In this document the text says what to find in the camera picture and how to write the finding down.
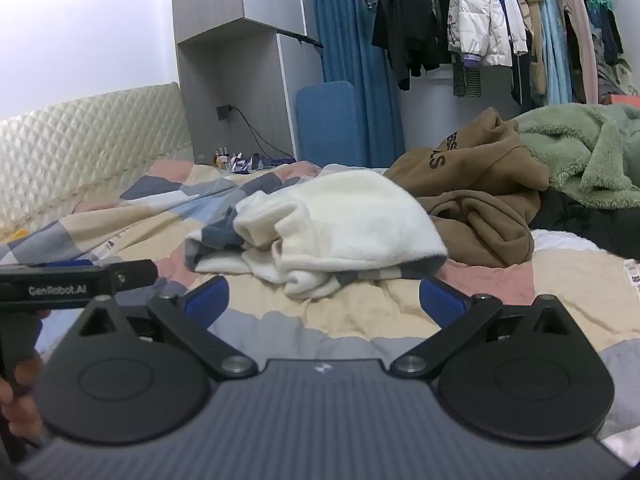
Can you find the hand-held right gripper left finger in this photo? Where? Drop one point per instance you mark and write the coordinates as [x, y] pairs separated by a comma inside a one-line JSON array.
[[207, 299]]

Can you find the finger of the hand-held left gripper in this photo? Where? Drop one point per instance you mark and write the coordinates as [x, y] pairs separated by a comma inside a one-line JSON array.
[[137, 274]]

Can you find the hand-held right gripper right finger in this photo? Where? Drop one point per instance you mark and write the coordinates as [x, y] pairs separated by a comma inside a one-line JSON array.
[[442, 301]]

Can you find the white striped sweater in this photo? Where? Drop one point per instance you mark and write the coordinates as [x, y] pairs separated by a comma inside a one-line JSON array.
[[345, 230]]

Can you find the person's left hand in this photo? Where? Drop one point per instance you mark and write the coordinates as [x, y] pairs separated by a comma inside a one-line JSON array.
[[22, 410]]

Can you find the patchwork quilt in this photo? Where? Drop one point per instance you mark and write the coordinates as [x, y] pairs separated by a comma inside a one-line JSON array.
[[125, 220]]

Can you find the brown hoodie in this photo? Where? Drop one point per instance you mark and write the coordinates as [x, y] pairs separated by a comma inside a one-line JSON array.
[[475, 200]]

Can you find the group of small bottles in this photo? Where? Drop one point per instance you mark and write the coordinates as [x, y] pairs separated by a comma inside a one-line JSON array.
[[232, 161]]

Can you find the beige quilted headboard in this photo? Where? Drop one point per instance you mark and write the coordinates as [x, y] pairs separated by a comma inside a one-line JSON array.
[[75, 145]]

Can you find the black garment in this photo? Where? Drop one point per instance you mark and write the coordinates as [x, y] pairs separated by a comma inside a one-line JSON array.
[[590, 222]]

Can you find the green fleece garment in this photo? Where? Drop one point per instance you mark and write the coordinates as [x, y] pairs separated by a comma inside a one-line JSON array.
[[580, 150]]

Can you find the blue padded stool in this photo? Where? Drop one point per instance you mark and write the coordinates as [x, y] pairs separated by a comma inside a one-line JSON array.
[[327, 122]]

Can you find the striped hanging garment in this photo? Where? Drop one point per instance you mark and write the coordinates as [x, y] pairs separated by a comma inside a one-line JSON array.
[[467, 77]]

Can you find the grey wardrobe cabinet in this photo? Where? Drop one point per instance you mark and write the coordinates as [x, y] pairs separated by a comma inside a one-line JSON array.
[[235, 60]]

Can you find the orange box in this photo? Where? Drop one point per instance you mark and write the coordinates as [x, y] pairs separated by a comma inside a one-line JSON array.
[[626, 99]]

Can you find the blue curtain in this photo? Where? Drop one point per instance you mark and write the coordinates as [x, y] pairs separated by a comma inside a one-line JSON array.
[[345, 35]]

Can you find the white puffer jacket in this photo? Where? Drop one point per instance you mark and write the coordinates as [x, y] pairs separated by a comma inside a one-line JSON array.
[[475, 15]]

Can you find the light blue hanging garment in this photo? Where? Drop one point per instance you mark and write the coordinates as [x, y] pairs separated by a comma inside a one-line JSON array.
[[552, 35]]

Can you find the blue and white jacket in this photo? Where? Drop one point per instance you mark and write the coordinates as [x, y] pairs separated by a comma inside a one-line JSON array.
[[515, 15]]

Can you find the dark patterned hanging garment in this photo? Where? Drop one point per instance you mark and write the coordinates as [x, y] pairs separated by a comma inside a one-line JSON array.
[[610, 45]]

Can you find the pink hanging garment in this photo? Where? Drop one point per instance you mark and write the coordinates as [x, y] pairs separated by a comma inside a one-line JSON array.
[[577, 25]]

